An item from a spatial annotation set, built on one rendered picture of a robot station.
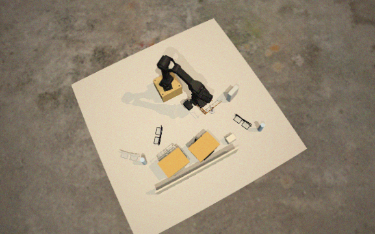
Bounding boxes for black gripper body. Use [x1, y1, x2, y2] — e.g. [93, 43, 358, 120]
[183, 89, 210, 111]

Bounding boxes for black-framed glasses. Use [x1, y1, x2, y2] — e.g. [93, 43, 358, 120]
[154, 126, 162, 145]

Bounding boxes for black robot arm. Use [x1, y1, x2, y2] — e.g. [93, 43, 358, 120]
[157, 55, 213, 108]

